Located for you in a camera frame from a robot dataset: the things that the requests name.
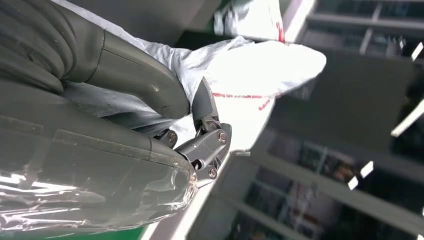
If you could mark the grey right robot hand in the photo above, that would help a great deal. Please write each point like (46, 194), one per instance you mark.
(99, 165)

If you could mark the large white red-black printed parcel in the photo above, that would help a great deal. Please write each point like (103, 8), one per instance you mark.
(245, 20)

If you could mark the dark green table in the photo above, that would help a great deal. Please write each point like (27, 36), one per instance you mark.
(192, 39)

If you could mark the black scanner column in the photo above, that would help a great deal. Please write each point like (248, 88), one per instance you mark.
(357, 99)

